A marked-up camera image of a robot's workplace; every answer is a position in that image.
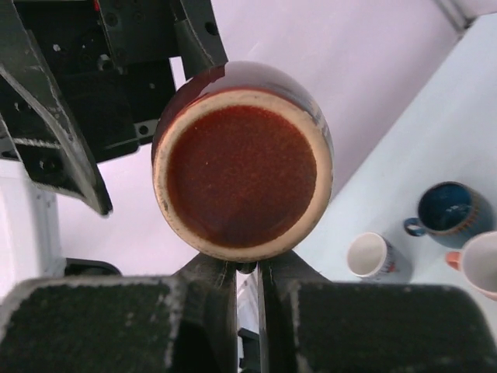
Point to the brown striped cup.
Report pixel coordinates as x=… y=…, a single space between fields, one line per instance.
x=242 y=162

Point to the salmon pink mug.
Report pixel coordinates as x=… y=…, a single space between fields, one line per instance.
x=477 y=262

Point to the small blue-grey cup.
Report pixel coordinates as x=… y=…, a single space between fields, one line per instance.
x=372 y=259

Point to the blue mug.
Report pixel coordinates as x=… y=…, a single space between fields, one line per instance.
x=451 y=213

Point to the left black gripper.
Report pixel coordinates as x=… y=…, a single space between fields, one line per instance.
x=94 y=73

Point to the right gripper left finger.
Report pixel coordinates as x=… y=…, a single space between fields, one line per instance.
x=184 y=322

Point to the left aluminium frame post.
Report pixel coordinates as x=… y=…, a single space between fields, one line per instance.
x=458 y=17

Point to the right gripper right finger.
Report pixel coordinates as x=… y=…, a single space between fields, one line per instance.
x=310 y=324

